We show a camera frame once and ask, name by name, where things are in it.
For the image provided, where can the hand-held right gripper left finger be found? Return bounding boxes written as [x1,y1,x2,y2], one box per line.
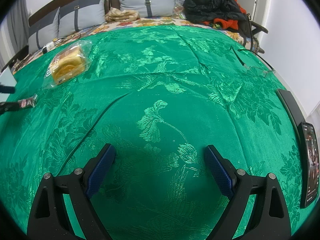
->
[26,144,116,240]

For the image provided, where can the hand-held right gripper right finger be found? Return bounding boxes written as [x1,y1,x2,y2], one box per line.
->
[204,144,293,240]

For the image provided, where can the white box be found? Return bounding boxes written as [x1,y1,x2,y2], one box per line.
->
[0,66,17,100]

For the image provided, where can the brown chocolate bar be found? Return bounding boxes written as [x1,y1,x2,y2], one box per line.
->
[16,94,38,110]

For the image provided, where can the clear bread packet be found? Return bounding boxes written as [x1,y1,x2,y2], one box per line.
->
[42,40,93,90]

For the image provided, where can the grey curtain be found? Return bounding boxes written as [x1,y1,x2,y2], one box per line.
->
[5,0,31,63]

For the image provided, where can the black smartphone lit screen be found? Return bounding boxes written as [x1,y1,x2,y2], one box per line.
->
[299,122,320,209]

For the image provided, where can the flat black device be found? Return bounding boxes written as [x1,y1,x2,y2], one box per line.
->
[276,89,307,135]

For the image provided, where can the green patterned blanket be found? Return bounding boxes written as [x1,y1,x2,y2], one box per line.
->
[0,25,320,240]

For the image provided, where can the clear eyeglasses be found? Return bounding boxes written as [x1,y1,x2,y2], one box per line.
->
[230,45,277,78]

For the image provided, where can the beige folded cloth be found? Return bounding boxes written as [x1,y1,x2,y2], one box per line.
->
[104,7,140,23]

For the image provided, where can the orange garment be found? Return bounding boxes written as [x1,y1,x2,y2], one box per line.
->
[212,0,247,32]

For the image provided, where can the floral bedsheet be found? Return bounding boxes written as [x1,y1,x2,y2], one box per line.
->
[10,16,263,75]

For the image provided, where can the black jacket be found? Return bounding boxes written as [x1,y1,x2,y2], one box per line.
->
[183,0,247,27]

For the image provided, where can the clear plastic bag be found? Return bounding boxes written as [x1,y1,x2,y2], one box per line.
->
[173,0,187,19]

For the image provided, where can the brown bed frame side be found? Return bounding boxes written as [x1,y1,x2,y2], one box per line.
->
[1,44,29,73]

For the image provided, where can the thin charger cable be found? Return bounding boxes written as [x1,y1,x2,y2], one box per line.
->
[51,32,83,43]

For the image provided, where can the dark bag strap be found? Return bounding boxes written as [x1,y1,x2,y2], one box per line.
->
[246,12,255,50]

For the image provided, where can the white door frame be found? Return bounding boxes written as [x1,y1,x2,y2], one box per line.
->
[225,0,271,30]

